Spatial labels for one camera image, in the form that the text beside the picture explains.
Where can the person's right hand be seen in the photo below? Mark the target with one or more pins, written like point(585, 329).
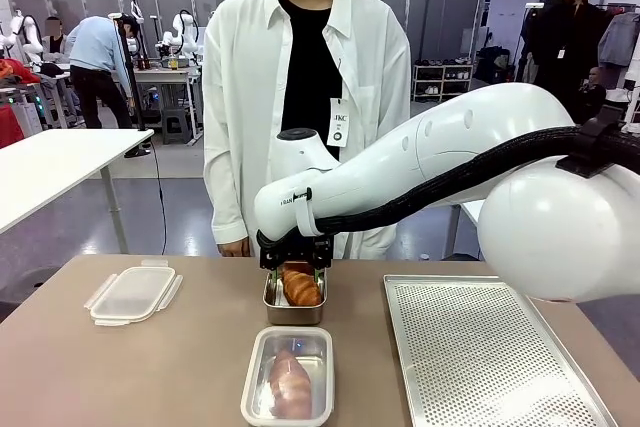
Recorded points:
point(235, 248)

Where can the grey hanging garment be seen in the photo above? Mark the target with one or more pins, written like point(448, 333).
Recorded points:
point(620, 39)

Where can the person's right forearm white sleeve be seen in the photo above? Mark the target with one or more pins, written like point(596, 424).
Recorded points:
point(225, 197)

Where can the background person in black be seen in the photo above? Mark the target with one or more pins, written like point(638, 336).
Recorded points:
point(565, 47)

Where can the seated background person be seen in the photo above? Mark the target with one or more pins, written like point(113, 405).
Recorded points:
point(56, 42)

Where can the background work table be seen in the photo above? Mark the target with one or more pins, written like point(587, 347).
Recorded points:
point(165, 74)

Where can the golden brown croissant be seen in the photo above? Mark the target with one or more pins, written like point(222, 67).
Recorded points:
point(300, 289)

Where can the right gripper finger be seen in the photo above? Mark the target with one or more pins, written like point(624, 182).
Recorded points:
point(276, 274)
point(318, 277)

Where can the grey plastic stool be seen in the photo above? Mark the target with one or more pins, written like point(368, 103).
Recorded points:
point(176, 127)

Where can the white name badge tag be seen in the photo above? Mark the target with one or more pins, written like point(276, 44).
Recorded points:
point(340, 122)

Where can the person in white coat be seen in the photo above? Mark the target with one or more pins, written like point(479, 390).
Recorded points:
point(250, 97)

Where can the clear plastic container lid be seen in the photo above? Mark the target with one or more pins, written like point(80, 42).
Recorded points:
point(132, 297)

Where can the red cloth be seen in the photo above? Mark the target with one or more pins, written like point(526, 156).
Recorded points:
point(17, 71)

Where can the clear plastic airtight container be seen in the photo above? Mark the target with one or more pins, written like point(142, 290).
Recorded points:
point(265, 347)

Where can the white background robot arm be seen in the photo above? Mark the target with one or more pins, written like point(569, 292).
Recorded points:
point(186, 32)
point(25, 37)

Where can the white side table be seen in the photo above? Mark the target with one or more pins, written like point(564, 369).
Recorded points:
point(50, 162)

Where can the shoe rack with shoes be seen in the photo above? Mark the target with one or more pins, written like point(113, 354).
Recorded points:
point(442, 79)

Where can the white table behind arm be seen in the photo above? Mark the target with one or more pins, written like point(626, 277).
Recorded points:
point(472, 212)

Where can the man in blue shirt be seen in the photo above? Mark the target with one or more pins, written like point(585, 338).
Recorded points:
point(95, 52)

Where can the stainless steel container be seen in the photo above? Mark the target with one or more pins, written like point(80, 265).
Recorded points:
point(295, 316)

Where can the perforated metal baking tray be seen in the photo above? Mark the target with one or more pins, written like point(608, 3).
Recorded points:
point(475, 362)

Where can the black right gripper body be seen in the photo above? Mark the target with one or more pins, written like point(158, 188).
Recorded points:
point(295, 251)

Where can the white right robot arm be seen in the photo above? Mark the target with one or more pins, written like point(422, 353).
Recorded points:
point(450, 147)

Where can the black camera stand pole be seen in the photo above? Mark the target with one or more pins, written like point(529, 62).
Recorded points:
point(129, 72)

